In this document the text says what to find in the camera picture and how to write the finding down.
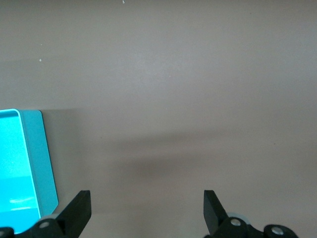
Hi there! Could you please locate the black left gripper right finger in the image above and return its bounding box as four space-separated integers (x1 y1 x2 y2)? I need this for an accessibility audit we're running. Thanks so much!
204 190 264 238

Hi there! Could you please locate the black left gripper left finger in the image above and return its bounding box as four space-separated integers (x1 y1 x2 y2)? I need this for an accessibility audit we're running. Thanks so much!
22 190 92 238

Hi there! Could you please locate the teal plastic bin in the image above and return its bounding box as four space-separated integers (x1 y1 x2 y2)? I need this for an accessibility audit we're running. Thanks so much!
0 109 59 235

